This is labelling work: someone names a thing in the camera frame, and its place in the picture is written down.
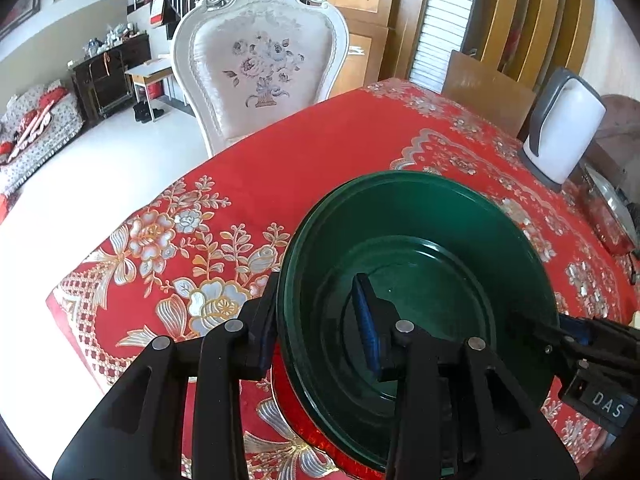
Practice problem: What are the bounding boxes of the red floral tablecloth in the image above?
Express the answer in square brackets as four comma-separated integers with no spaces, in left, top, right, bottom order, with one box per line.
[46,77,640,480]

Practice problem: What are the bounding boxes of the white electric kettle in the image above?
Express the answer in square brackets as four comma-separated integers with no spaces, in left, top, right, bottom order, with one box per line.
[522,67,607,191]

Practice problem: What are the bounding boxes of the white ornate chair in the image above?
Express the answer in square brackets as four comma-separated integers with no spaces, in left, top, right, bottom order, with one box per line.
[171,0,350,157]

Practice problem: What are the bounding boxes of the steel pot lid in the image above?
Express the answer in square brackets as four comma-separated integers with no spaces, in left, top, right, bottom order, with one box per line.
[584,164,640,248]

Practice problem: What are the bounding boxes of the steel pot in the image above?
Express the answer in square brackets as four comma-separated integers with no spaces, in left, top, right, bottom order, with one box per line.
[580,160,640,259]

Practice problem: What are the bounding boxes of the small white-topped desk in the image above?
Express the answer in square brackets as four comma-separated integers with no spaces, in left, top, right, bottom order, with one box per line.
[124,57,176,107]

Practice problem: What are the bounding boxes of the dark wooden cabinet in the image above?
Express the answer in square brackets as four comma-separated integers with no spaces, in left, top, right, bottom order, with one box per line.
[70,35,153,121]

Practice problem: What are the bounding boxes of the green plastic bowl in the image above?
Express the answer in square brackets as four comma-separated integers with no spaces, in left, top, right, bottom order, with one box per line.
[282,172,560,471]
[276,171,561,473]

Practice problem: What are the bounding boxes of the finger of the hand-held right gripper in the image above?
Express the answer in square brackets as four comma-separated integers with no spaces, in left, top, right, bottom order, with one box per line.
[509,311,582,362]
[559,314,640,352]

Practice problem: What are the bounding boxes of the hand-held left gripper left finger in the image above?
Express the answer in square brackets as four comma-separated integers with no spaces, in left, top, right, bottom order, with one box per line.
[52,272,281,480]

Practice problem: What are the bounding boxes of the pair of black shoes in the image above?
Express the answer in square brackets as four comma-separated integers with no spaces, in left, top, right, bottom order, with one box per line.
[134,101,164,124]

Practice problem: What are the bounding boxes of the sofa with floral cover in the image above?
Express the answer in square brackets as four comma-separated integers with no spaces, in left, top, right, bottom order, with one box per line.
[0,79,83,196]

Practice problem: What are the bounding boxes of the round wooden tabletop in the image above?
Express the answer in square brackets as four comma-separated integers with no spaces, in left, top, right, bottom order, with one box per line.
[595,94,640,171]

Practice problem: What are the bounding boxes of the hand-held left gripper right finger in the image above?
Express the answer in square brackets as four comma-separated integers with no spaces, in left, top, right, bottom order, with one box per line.
[351,274,581,480]

